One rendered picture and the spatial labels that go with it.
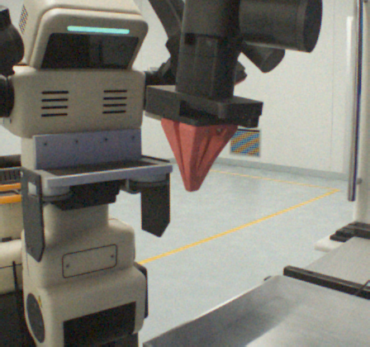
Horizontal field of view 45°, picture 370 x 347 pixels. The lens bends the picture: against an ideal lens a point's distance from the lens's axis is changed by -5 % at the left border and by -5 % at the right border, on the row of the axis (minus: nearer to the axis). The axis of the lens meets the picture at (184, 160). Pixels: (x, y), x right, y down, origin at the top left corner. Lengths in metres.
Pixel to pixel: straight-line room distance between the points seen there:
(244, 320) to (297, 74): 6.11
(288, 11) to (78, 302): 0.69
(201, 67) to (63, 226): 0.58
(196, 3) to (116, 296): 0.66
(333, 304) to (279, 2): 0.41
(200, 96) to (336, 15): 6.05
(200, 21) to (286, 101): 6.32
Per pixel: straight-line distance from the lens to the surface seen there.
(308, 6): 0.40
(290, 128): 6.71
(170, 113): 0.44
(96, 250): 0.94
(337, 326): 0.63
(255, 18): 0.40
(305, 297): 0.67
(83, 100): 0.87
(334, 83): 6.38
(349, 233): 1.20
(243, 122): 0.44
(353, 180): 1.29
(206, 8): 0.42
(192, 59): 0.43
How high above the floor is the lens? 1.18
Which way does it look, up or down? 9 degrees down
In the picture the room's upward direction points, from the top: straight up
